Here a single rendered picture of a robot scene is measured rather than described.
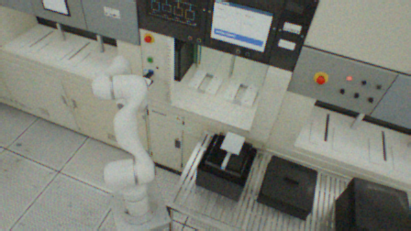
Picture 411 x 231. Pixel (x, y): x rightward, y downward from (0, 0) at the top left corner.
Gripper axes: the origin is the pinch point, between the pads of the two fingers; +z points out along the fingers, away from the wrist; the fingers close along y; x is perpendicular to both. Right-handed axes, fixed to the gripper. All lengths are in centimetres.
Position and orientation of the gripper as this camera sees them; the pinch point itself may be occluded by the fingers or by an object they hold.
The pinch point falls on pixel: (149, 74)
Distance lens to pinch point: 186.6
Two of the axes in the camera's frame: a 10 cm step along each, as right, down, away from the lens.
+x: 0.9, -6.8, -7.2
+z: 3.5, -6.6, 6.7
